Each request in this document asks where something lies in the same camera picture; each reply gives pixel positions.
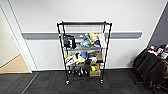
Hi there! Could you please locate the yellow soft toy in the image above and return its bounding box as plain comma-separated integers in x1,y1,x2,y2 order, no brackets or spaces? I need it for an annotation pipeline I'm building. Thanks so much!
75,56,87,66

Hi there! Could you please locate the blue round toy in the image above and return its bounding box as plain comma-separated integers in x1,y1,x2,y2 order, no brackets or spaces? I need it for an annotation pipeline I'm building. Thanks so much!
79,51,88,60

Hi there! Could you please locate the white door frame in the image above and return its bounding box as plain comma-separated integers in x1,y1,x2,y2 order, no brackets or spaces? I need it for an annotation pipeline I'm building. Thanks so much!
0,0,38,73

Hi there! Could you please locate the small brown cardboard box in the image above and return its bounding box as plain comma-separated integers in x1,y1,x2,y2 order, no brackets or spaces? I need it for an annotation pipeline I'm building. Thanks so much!
95,51,104,63

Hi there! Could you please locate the black chair with garment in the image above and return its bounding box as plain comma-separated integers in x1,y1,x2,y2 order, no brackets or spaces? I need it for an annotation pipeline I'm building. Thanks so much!
132,43,168,91

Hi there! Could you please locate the large brown cardboard box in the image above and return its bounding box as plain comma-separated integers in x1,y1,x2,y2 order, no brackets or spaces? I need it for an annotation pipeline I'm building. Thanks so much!
88,65,102,78

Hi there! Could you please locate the white flat package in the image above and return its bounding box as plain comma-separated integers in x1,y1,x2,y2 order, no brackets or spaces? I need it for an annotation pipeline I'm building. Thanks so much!
98,32,107,49

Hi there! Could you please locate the green and yellow box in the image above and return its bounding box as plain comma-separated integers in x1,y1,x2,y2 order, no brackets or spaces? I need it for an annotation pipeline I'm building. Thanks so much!
90,64,99,72

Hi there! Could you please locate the yellow and white plush toy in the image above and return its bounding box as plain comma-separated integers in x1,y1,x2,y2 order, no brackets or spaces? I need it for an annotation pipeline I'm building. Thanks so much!
88,31,101,46

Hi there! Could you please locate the long grey wall band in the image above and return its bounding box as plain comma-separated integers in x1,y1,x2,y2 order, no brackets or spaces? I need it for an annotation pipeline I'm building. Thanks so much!
21,31,144,41

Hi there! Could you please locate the black box with label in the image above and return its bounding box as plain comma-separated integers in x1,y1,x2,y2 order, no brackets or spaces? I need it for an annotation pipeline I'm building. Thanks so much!
87,53,97,64

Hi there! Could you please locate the glossy black bag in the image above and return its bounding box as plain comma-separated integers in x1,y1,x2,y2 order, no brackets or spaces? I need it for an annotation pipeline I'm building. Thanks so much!
63,33,77,50

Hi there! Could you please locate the blue plush toy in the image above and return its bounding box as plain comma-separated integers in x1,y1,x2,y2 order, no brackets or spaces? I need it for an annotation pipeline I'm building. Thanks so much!
80,38,92,48

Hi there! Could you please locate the black wire shelf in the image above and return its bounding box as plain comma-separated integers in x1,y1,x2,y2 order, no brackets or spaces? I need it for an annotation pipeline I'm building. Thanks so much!
56,20,113,85

